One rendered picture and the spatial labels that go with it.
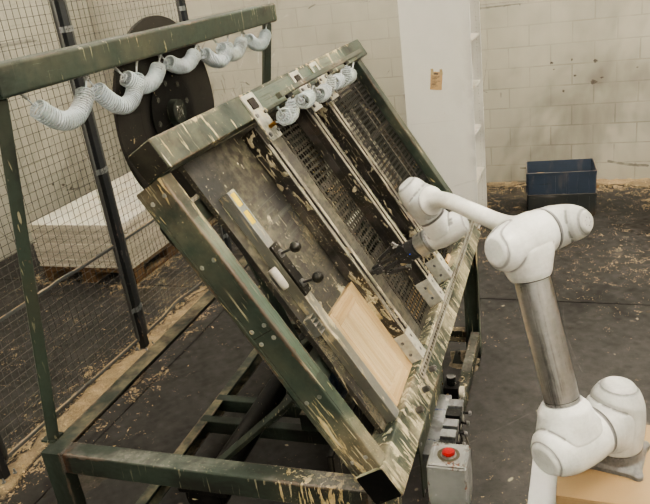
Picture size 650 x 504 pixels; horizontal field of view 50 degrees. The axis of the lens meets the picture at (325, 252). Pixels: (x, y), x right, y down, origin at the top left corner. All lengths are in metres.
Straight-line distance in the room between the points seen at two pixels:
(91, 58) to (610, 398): 2.01
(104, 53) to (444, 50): 3.84
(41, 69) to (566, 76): 5.78
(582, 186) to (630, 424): 4.53
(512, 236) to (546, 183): 4.67
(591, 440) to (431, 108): 4.40
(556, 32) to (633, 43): 0.70
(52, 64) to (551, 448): 1.91
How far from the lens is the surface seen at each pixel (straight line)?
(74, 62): 2.55
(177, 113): 3.10
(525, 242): 1.93
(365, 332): 2.55
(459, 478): 2.21
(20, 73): 2.34
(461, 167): 6.24
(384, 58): 7.64
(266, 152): 2.55
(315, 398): 2.16
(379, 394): 2.41
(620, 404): 2.22
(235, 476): 2.50
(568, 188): 6.61
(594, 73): 7.41
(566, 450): 2.10
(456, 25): 6.02
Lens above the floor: 2.33
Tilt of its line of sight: 22 degrees down
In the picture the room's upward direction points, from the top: 8 degrees counter-clockwise
